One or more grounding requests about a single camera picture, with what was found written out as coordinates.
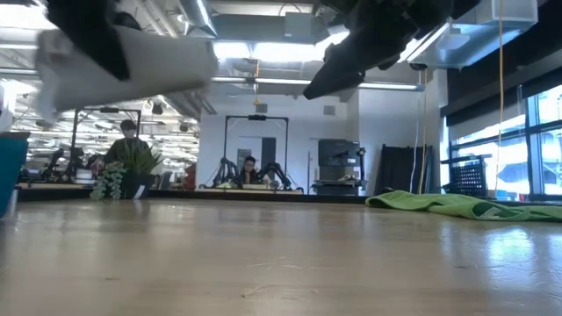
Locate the black perforated crate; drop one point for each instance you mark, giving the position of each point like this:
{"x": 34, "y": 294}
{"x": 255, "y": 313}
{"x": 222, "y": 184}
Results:
{"x": 467, "y": 180}

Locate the dark door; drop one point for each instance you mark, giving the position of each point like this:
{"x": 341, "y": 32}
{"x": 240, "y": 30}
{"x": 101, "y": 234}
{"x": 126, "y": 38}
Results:
{"x": 268, "y": 151}

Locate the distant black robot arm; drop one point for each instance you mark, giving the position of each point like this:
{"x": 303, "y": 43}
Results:
{"x": 278, "y": 169}
{"x": 226, "y": 171}

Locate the black fabric panel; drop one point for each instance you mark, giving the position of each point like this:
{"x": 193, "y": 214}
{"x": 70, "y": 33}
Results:
{"x": 404, "y": 169}

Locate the grey waffle towel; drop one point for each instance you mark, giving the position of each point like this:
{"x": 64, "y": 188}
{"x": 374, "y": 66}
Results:
{"x": 167, "y": 61}

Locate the grey ceiling duct box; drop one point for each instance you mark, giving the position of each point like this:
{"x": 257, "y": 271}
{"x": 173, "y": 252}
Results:
{"x": 298, "y": 24}

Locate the small potted artificial plant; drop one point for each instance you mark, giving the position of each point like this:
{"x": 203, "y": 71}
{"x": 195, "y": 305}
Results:
{"x": 136, "y": 169}

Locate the teal plastic basket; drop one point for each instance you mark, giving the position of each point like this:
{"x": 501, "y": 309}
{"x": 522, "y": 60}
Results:
{"x": 11, "y": 175}

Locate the large window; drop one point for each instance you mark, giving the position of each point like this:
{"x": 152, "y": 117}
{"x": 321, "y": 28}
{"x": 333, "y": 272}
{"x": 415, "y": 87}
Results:
{"x": 509, "y": 153}

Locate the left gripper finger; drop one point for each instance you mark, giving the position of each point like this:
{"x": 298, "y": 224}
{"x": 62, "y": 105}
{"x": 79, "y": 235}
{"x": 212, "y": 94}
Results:
{"x": 128, "y": 21}
{"x": 92, "y": 30}

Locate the person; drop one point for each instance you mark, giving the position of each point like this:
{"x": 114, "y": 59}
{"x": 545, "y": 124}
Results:
{"x": 250, "y": 167}
{"x": 120, "y": 149}

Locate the distant wooden table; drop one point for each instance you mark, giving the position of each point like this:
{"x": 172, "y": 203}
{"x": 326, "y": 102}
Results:
{"x": 246, "y": 191}

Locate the long ceiling light tube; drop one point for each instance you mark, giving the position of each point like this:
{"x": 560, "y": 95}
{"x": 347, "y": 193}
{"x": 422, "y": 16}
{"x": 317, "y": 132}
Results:
{"x": 272, "y": 81}

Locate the black aluminium table frame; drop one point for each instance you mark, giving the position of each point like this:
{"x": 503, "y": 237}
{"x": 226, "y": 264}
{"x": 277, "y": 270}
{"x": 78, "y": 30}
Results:
{"x": 219, "y": 196}

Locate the green microfiber towel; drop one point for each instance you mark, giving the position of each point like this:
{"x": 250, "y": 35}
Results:
{"x": 439, "y": 204}

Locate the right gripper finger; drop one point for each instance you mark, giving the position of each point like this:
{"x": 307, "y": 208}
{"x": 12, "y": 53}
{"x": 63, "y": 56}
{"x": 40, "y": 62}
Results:
{"x": 342, "y": 70}

